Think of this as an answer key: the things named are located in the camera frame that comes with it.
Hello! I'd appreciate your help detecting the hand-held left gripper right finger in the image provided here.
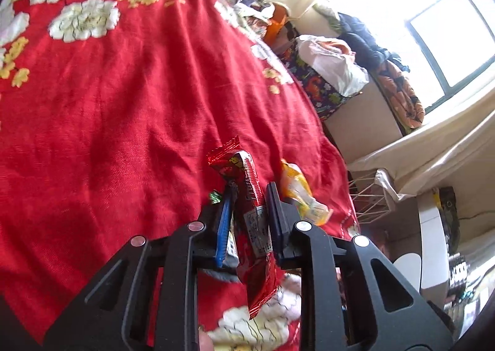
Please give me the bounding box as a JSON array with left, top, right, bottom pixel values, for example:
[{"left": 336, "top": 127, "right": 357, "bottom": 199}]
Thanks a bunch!
[{"left": 267, "top": 183, "right": 455, "bottom": 351}]

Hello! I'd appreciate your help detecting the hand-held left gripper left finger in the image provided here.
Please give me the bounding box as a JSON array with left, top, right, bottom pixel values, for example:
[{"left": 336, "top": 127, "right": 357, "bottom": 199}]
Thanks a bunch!
[{"left": 41, "top": 184, "right": 236, "bottom": 351}]

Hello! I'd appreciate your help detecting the red snack wrapper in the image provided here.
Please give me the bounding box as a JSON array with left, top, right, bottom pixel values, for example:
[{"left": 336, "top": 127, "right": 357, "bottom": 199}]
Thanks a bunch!
[{"left": 207, "top": 136, "right": 279, "bottom": 321}]

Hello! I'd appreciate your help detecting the yellow snack packet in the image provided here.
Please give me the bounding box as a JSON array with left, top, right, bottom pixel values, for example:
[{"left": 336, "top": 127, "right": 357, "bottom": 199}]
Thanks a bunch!
[{"left": 279, "top": 159, "right": 333, "bottom": 226}]

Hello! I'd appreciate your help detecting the person's left hand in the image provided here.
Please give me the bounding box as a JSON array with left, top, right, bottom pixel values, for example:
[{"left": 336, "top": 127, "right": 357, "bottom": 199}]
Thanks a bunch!
[{"left": 197, "top": 330, "right": 215, "bottom": 351}]

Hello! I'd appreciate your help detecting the dinosaur print laundry basket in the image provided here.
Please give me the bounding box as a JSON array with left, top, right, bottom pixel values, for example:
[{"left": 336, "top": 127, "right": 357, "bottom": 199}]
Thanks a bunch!
[{"left": 284, "top": 37, "right": 362, "bottom": 121}]

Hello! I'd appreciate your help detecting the white chair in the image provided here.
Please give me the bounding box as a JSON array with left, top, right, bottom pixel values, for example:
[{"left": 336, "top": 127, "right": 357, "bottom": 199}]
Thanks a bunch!
[{"left": 390, "top": 252, "right": 422, "bottom": 293}]

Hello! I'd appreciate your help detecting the white desk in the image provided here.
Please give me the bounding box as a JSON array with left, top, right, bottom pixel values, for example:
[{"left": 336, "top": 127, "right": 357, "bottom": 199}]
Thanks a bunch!
[{"left": 418, "top": 188, "right": 453, "bottom": 290}]

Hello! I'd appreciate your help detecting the red floral blanket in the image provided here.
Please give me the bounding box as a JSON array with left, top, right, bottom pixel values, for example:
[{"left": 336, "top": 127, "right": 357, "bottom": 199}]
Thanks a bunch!
[{"left": 0, "top": 0, "right": 362, "bottom": 351}]

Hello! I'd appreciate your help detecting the white bag of laundry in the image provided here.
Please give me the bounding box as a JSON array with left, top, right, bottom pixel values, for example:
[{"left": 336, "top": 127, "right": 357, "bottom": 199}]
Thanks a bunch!
[{"left": 296, "top": 36, "right": 370, "bottom": 96}]

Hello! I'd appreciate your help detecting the black bag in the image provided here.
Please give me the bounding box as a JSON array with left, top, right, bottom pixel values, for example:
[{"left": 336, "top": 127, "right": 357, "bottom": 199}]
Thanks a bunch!
[{"left": 439, "top": 186, "right": 461, "bottom": 251}]

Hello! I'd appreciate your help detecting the clear cosmetics organiser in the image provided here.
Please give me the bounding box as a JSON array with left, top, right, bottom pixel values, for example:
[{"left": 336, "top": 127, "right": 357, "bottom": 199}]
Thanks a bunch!
[{"left": 449, "top": 250, "right": 474, "bottom": 299}]

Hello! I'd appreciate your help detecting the orange bag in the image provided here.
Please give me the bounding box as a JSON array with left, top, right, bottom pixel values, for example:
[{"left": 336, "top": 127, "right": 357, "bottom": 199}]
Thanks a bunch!
[{"left": 263, "top": 3, "right": 295, "bottom": 46}]

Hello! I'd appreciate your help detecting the dark blue jacket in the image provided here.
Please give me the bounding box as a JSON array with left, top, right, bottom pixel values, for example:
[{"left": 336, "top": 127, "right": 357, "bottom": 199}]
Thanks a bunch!
[{"left": 336, "top": 12, "right": 411, "bottom": 73}]

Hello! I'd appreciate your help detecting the lilac cloth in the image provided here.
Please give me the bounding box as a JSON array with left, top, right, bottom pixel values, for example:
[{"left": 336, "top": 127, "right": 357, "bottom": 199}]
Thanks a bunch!
[{"left": 214, "top": 0, "right": 271, "bottom": 28}]

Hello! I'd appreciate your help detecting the black-framed window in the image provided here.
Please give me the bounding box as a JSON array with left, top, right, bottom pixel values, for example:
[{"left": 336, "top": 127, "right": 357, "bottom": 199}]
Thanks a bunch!
[{"left": 359, "top": 0, "right": 495, "bottom": 108}]

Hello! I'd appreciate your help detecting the white wire stool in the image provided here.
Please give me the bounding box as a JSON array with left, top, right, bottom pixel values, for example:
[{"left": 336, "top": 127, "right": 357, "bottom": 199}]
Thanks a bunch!
[{"left": 348, "top": 169, "right": 403, "bottom": 224}]

